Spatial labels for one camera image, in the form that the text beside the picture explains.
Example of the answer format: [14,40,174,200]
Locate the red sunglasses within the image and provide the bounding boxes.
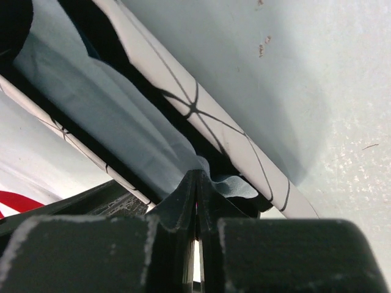
[1,190,44,219]

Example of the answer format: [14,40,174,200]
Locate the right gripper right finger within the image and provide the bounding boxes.
[195,171,388,292]

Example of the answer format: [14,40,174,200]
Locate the blue cleaning cloth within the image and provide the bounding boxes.
[12,0,257,204]

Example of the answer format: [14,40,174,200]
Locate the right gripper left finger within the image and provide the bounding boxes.
[1,171,196,292]

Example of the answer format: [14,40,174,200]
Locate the white geometric glasses case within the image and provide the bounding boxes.
[1,1,318,219]

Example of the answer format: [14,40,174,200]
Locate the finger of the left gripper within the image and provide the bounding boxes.
[1,180,148,237]

